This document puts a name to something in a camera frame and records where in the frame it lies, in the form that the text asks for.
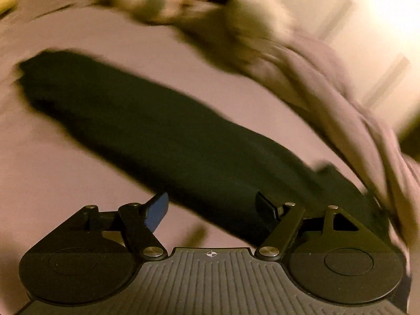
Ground purple bed sheet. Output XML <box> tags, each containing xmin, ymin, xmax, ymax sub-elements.
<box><xmin>0</xmin><ymin>0</ymin><xmax>378</xmax><ymax>315</ymax></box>

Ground black pants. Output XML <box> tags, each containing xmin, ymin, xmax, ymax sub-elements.
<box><xmin>18</xmin><ymin>50</ymin><xmax>385</xmax><ymax>245</ymax></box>

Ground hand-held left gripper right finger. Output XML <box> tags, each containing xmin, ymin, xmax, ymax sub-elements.
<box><xmin>255</xmin><ymin>192</ymin><xmax>361</xmax><ymax>260</ymax></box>

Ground beige plush toy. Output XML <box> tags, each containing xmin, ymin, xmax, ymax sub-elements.
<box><xmin>98</xmin><ymin>0</ymin><xmax>296</xmax><ymax>45</ymax></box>

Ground white wardrobe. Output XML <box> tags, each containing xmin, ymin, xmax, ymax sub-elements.
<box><xmin>272</xmin><ymin>0</ymin><xmax>420</xmax><ymax>138</ymax></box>

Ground purple duvet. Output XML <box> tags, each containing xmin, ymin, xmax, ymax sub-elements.
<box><xmin>230</xmin><ymin>33</ymin><xmax>420</xmax><ymax>248</ymax></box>

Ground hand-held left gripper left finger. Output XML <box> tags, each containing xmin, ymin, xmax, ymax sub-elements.
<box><xmin>77</xmin><ymin>192</ymin><xmax>169</xmax><ymax>259</ymax></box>

